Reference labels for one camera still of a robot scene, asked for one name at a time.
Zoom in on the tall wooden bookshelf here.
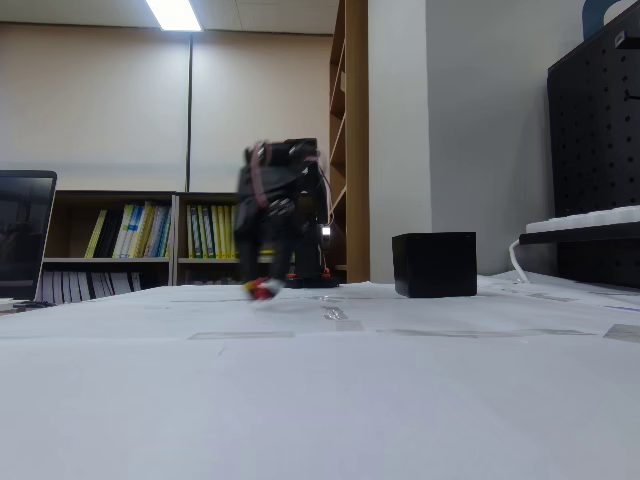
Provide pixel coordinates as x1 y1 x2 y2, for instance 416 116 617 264
328 0 371 285

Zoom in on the light blue book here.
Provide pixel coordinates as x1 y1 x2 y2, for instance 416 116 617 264
147 204 174 260

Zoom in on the black binder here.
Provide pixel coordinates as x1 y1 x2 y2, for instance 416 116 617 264
94 208 126 260

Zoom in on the black square container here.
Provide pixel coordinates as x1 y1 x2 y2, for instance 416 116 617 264
391 231 478 299

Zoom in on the white paper table cover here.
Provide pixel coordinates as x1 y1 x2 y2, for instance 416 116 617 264
0 282 640 480

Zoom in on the black laptop screen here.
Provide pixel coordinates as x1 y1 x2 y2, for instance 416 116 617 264
0 169 58 302

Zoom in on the white yellow book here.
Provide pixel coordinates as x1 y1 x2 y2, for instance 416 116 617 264
113 203 144 260

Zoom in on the thin yellow book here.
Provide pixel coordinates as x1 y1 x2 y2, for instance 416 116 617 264
83 208 109 260

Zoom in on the ceiling light panel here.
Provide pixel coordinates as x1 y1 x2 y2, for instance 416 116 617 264
144 0 204 33

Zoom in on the white power cable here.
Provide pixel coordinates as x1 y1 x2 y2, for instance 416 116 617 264
508 238 532 285

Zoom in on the white power strip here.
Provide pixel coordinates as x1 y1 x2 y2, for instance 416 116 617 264
524 204 640 235

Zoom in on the white grey volumes row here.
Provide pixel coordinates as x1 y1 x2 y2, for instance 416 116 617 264
42 271 144 305

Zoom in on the black wall conduit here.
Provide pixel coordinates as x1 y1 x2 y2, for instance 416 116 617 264
184 30 196 193

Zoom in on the black perforated pegboard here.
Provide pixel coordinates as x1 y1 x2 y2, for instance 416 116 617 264
546 14 640 290

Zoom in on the yellow green binder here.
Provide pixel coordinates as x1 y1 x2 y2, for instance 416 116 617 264
186 204 203 260
197 204 217 260

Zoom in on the blue chair backrest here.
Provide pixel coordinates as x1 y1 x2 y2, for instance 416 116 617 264
581 0 640 42

